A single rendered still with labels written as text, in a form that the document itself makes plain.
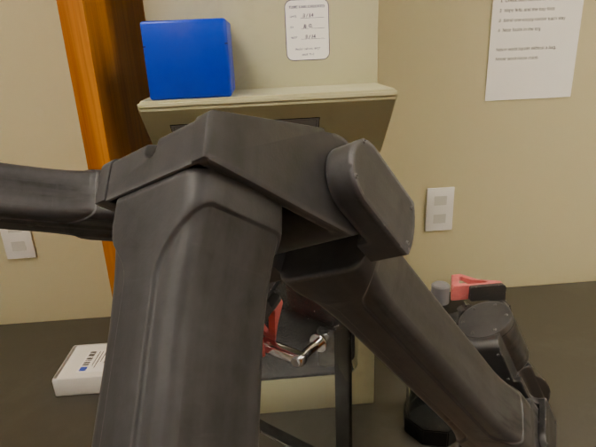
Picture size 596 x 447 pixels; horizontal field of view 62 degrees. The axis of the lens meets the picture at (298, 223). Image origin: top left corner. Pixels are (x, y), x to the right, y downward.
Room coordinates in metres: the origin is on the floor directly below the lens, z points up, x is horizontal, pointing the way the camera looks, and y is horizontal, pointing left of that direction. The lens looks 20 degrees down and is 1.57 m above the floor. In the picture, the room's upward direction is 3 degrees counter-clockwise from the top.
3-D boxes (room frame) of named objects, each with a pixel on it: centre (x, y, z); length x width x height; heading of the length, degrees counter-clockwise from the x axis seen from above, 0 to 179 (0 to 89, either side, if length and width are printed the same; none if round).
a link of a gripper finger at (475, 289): (0.59, -0.23, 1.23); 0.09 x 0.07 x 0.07; 3
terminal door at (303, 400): (0.63, 0.06, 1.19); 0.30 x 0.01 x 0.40; 53
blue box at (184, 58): (0.67, 0.13, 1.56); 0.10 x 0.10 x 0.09; 3
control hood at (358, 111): (0.68, 0.03, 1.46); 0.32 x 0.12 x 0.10; 93
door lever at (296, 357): (0.56, 0.02, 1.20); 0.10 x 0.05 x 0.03; 53
